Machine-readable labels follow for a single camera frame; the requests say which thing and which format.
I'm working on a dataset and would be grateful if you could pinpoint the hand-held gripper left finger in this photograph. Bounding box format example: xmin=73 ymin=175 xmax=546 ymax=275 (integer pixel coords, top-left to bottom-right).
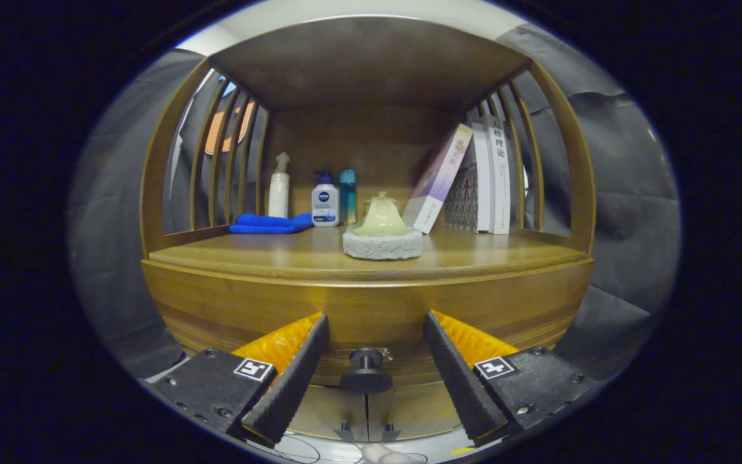
xmin=149 ymin=313 xmax=331 ymax=450

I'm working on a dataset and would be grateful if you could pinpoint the wooden cabinet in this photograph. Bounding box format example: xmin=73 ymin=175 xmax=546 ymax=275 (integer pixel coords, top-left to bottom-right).
xmin=139 ymin=16 xmax=597 ymax=445

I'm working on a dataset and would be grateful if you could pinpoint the white bottle with blue cap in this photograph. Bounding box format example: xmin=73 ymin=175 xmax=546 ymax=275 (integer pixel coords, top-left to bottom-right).
xmin=311 ymin=171 xmax=341 ymax=227

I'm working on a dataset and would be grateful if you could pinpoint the wooden countertop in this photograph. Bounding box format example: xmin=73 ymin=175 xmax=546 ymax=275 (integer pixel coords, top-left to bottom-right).
xmin=149 ymin=226 xmax=587 ymax=284

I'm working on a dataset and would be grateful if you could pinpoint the blue folded cloth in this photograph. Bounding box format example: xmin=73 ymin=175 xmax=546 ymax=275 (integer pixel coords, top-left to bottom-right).
xmin=229 ymin=213 xmax=314 ymax=235

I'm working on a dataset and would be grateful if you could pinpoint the wooden cabinet door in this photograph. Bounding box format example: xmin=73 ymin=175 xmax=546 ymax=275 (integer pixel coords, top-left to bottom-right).
xmin=287 ymin=385 xmax=368 ymax=442
xmin=366 ymin=383 xmax=462 ymax=442

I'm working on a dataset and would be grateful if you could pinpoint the patterned cover book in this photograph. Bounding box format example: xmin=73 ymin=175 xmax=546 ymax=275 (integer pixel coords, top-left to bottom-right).
xmin=443 ymin=122 xmax=494 ymax=233

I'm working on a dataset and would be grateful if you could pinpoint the purple cover book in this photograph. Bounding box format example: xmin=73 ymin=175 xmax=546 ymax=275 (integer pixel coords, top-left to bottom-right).
xmin=401 ymin=124 xmax=474 ymax=235

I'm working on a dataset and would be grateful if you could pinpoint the white spine book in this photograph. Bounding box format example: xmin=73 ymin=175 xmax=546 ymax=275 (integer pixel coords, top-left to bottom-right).
xmin=487 ymin=116 xmax=512 ymax=235

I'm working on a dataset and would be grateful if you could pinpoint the white pump bottle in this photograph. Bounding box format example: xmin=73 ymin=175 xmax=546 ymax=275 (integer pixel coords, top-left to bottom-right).
xmin=268 ymin=152 xmax=291 ymax=218

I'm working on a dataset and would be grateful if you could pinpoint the teal translucent bottle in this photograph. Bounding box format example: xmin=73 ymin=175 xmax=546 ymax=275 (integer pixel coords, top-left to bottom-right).
xmin=339 ymin=169 xmax=357 ymax=226

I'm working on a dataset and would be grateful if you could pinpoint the pale green scrub brush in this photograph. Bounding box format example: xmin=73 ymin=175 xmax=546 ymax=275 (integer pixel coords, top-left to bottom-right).
xmin=343 ymin=191 xmax=424 ymax=261

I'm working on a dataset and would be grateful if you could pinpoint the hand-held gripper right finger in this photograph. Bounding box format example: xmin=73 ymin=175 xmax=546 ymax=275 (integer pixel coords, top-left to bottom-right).
xmin=424 ymin=310 xmax=597 ymax=449

